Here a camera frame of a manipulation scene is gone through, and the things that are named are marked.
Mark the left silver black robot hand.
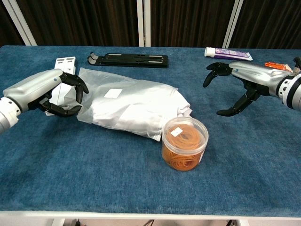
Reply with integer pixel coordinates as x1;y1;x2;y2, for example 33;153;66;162
2;69;89;117

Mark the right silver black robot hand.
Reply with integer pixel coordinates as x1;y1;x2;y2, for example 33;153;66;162
203;61;294;117

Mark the translucent plastic bag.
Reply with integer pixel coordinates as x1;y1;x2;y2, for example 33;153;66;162
46;67;191;143

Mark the white garment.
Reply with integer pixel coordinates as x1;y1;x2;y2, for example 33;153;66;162
92;80;192;143

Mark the orange snack packet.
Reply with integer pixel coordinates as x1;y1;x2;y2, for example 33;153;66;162
264;62;293;73

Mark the purple white toothpaste tube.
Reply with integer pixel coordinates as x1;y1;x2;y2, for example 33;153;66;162
204;47;253;61

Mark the dark pleated curtain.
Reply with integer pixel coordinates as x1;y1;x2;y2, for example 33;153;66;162
0;0;301;49

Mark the black folding laptop stand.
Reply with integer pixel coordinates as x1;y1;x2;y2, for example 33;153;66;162
87;52;169;69

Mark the clear jar of rubber bands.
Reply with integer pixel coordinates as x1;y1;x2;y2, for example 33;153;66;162
161;117;209;172

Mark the blue carpeted table top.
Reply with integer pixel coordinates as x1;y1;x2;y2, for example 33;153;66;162
0;45;301;215

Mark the white frame post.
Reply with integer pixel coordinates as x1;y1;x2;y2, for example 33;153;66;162
136;0;151;47
222;0;244;48
2;0;38;46

